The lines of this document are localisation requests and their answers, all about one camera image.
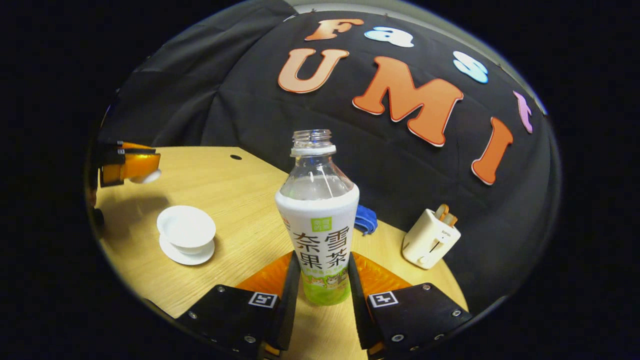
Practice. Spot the white toaster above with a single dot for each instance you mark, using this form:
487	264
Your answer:
430	242

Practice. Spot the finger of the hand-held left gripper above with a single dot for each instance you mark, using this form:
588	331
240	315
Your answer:
135	147
132	166

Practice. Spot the clear water bottle white label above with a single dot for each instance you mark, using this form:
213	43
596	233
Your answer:
317	230

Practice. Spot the blue cloth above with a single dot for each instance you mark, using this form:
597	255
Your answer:
367	220

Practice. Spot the white saucer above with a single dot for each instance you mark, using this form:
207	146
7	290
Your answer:
187	259

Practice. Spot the black backdrop cloth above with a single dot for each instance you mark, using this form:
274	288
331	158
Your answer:
240	115

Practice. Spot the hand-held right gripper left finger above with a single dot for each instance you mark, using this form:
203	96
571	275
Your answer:
289	310

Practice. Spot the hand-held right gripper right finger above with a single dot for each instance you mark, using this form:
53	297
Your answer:
359	310

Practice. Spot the white teacup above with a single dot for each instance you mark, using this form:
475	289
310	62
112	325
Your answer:
186	227

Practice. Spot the brown toast slice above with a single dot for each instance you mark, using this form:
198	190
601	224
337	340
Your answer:
451	219
441	212

